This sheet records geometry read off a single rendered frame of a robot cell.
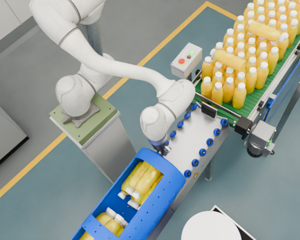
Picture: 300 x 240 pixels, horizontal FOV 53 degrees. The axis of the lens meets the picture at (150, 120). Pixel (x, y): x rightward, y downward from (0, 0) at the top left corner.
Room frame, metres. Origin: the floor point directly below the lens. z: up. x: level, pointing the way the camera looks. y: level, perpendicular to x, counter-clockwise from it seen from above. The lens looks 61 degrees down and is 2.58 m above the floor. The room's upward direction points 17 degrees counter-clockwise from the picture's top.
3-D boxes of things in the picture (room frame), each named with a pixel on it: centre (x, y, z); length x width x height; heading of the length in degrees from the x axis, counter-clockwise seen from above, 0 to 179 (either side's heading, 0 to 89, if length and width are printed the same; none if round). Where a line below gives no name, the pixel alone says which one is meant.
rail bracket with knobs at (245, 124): (0.68, -0.50, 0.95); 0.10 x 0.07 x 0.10; 38
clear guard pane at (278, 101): (0.98, -1.01, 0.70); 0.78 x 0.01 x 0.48; 128
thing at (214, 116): (0.81, -0.34, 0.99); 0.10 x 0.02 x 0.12; 38
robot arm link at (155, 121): (0.58, -0.02, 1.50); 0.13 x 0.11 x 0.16; 123
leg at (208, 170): (0.71, -0.33, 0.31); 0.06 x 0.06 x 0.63; 38
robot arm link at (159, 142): (0.58, -0.01, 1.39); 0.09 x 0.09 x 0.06
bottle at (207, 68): (1.09, -0.44, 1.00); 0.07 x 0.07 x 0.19
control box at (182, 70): (1.16, -0.33, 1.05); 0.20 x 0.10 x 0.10; 128
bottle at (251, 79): (0.93, -0.65, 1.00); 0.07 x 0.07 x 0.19
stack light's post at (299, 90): (0.76, -0.87, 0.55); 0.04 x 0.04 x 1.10; 38
